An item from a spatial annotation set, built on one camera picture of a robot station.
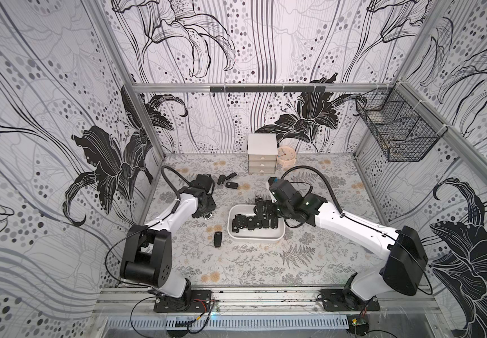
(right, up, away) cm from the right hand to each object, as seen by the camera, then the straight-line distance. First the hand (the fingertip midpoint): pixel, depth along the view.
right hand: (265, 207), depth 81 cm
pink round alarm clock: (+15, +23, +34) cm, 44 cm away
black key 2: (-8, -8, +9) cm, 15 cm away
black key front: (-6, -8, +9) cm, 14 cm away
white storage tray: (-1, -13, +7) cm, 14 cm away
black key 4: (-20, -15, +6) cm, 25 cm away
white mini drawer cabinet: (0, +24, +21) cm, 32 cm away
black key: (-12, -8, +9) cm, 17 cm away
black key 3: (+5, -8, +9) cm, 13 cm away
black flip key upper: (-21, +10, +26) cm, 34 cm away
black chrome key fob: (-16, +12, +29) cm, 35 cm away
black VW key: (-15, +8, +23) cm, 29 cm away
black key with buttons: (+1, -9, +9) cm, 13 cm away
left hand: (-24, -3, +9) cm, 25 cm away
